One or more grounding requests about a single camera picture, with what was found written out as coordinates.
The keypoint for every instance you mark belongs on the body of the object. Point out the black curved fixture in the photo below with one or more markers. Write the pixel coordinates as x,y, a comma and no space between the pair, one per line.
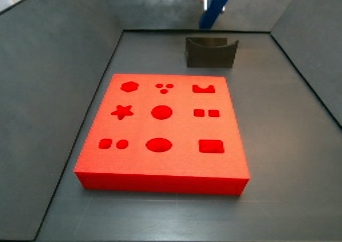
209,52

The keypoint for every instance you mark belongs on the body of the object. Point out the blue rectangular block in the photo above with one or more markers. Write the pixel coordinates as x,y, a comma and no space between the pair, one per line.
209,14

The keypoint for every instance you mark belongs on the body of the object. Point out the red shape-sorting board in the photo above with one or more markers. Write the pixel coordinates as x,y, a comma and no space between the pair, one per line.
164,136

